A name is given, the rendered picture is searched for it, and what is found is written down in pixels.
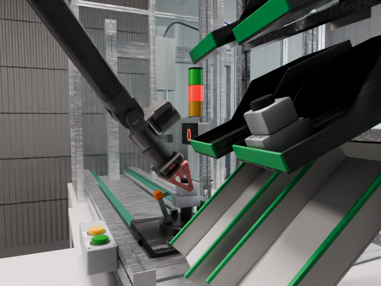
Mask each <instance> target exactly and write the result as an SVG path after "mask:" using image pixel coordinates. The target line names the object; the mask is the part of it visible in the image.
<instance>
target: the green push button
mask: <svg viewBox="0 0 381 286"><path fill-rule="evenodd" d="M107 242H109V237H108V236H107V235H103V234H101V235H96V236H94V237H92V238H91V243H92V244H94V245H102V244H105V243H107Z"/></svg>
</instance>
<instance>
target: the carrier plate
mask: <svg viewBox="0 0 381 286"><path fill-rule="evenodd" d="M162 217H163V216H159V217H151V218H143V219H137V220H131V221H130V227H131V228H132V230H133V231H134V232H137V233H138V235H139V236H140V237H141V238H142V243H143V245H144V246H145V248H147V250H148V251H149V253H150V254H151V256H152V257H153V258H159V257H163V256H169V255H175V254H180V252H179V251H178V250H177V249H175V248H174V247H173V246H167V245H166V240H168V239H173V238H174V237H175V236H171V235H167V234H164V233H162V232H161V231H160V230H159V220H160V219H161V218H162Z"/></svg>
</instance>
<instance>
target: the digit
mask: <svg viewBox="0 0 381 286"><path fill-rule="evenodd" d="M191 139H192V125H186V143H190V141H189V140H191Z"/></svg>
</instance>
